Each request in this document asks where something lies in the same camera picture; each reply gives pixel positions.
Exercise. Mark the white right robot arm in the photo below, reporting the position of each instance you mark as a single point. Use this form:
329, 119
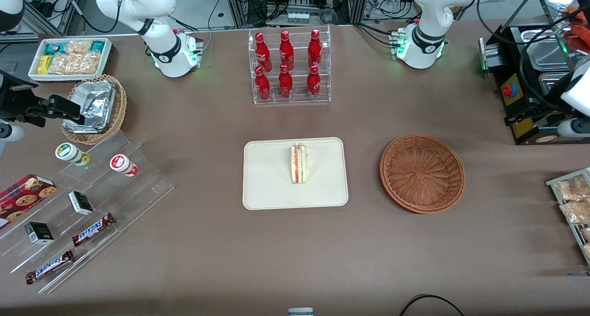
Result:
156, 2

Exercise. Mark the snickers chocolate bar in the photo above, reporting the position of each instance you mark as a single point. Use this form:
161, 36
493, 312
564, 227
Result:
50, 266
92, 229

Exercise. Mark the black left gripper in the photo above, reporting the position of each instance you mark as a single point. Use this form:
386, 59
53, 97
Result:
547, 114

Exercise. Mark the green snack packet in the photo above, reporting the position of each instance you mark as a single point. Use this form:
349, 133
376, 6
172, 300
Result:
53, 48

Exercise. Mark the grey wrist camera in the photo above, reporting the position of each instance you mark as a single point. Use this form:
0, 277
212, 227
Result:
11, 131
574, 128

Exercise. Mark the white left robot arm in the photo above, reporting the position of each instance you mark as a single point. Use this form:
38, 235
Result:
428, 11

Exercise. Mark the red tartan cookie box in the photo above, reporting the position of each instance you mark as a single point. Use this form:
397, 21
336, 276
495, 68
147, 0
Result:
23, 198

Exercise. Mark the small black carton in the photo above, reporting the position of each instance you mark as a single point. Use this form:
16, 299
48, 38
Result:
39, 233
81, 203

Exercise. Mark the clear acrylic step display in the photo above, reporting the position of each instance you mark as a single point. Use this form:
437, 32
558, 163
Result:
133, 196

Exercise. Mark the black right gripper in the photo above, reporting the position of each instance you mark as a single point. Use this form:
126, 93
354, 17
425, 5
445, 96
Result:
14, 99

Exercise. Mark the green lid yogurt cup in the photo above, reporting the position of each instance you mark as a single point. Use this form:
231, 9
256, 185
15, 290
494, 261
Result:
67, 152

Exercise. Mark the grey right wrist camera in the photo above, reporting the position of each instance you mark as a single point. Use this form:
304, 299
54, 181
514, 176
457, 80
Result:
11, 131

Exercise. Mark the cream plastic serving tray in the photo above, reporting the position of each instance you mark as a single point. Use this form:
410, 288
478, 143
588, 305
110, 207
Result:
267, 177

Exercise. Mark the red lid yogurt cup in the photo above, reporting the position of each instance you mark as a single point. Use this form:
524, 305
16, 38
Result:
120, 163

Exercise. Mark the yellow snack packet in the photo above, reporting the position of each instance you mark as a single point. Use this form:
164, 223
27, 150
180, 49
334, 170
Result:
44, 64

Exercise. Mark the steel warmer pan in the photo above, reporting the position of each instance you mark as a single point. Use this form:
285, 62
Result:
551, 83
546, 53

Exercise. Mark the clear bag of crackers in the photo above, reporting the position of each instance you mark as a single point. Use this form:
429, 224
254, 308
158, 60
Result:
576, 212
586, 234
571, 189
587, 250

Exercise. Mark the orange skewered sausage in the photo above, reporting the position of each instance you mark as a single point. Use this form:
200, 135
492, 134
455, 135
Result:
581, 32
578, 10

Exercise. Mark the grey device at table edge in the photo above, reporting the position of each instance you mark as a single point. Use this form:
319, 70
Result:
300, 312

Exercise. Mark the clear acrylic bottle rack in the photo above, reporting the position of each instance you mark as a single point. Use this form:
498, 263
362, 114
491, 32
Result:
299, 99

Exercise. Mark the small rice cracker bag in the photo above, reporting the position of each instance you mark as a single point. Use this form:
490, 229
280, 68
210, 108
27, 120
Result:
78, 46

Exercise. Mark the light wicker basket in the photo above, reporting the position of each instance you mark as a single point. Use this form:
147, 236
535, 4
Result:
120, 108

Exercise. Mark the triangular sandwich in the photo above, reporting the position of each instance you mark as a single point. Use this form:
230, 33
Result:
298, 163

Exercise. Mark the black food warmer machine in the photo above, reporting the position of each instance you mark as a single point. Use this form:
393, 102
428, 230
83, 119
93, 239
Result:
514, 99

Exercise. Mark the silver foil container stack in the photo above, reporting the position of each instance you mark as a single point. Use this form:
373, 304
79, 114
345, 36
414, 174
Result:
94, 104

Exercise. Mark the red cola bottle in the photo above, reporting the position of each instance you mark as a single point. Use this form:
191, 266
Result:
315, 48
262, 53
262, 86
285, 84
313, 83
286, 50

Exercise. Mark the brown round wicker basket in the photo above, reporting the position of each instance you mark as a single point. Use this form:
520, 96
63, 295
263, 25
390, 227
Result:
421, 173

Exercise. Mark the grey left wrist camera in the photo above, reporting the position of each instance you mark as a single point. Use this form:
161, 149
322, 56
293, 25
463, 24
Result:
574, 128

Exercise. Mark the large rice cracker bag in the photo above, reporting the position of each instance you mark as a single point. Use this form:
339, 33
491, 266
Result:
73, 63

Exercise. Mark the white power strip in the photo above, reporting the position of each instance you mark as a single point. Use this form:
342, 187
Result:
298, 17

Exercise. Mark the teal snack packet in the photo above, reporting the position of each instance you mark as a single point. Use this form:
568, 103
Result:
97, 45

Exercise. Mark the white rectangular snack bin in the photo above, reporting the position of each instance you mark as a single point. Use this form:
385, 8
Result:
107, 57

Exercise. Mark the tray of packaged pastries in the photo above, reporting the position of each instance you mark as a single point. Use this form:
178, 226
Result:
553, 183

